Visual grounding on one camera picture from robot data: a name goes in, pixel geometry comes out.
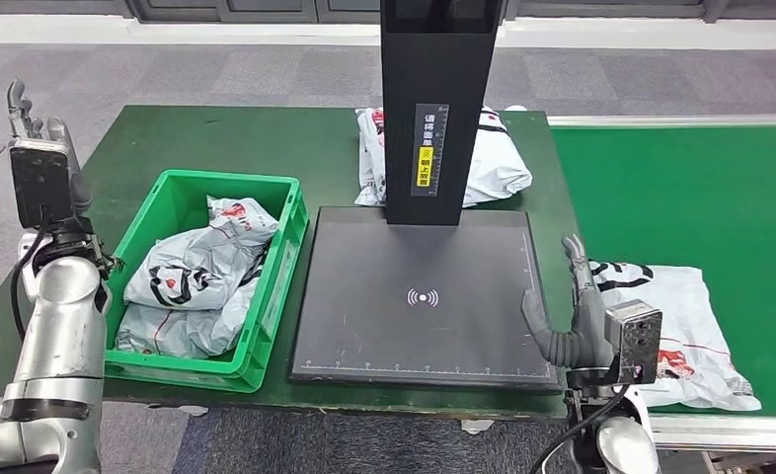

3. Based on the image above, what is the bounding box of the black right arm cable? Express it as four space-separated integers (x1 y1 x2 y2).
528 385 631 474

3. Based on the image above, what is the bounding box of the green conveyor belt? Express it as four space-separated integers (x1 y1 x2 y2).
548 116 776 452

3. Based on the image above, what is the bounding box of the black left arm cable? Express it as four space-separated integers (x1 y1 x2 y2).
9 208 52 342

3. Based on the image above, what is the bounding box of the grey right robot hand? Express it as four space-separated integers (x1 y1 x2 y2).
520 234 615 371

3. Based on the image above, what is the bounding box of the ruler label sticker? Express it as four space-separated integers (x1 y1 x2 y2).
411 103 450 198

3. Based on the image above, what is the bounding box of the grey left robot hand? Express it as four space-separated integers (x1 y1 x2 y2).
5 78 94 217

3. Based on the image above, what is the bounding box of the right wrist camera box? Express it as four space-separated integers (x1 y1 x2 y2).
603 299 664 386

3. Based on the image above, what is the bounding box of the dark grey wall panel frame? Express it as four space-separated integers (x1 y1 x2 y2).
0 0 776 24

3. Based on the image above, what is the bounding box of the black inbound scanning machine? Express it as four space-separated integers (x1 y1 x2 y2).
288 0 563 392

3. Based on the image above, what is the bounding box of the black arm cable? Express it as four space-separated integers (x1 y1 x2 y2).
528 385 631 474
9 208 52 342

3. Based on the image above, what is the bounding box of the white plastic mailer parcel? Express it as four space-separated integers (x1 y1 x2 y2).
114 261 265 359
353 106 533 208
124 196 279 313
586 260 762 414

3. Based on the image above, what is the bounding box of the green plastic crate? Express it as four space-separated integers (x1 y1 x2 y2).
103 168 309 394

